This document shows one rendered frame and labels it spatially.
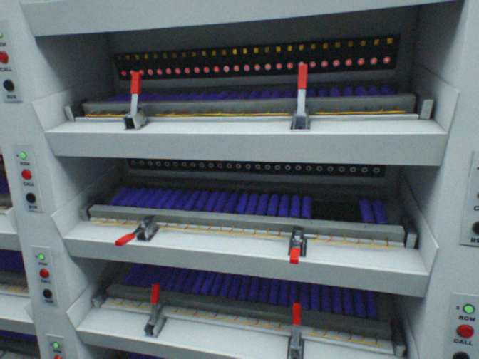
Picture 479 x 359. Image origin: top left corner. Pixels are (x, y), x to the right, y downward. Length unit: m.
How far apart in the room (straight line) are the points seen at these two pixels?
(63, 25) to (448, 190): 0.60
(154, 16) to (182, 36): 0.20
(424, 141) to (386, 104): 0.09
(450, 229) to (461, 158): 0.09
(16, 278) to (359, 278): 0.74
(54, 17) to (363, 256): 0.59
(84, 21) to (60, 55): 0.12
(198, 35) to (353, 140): 0.40
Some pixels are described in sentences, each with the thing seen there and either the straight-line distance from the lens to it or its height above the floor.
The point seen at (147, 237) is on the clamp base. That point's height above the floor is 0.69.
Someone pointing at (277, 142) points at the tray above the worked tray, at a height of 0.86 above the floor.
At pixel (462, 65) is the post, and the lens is 0.46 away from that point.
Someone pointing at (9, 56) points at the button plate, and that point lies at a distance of 0.65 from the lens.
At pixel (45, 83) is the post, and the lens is 0.64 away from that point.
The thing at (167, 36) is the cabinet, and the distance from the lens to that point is 0.71.
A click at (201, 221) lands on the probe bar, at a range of 0.55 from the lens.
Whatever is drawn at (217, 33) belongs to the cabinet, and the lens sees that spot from 0.67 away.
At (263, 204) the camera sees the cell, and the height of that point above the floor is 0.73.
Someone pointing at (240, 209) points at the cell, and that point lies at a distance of 0.56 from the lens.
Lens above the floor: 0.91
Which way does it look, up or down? 13 degrees down
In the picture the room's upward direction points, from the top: 1 degrees counter-clockwise
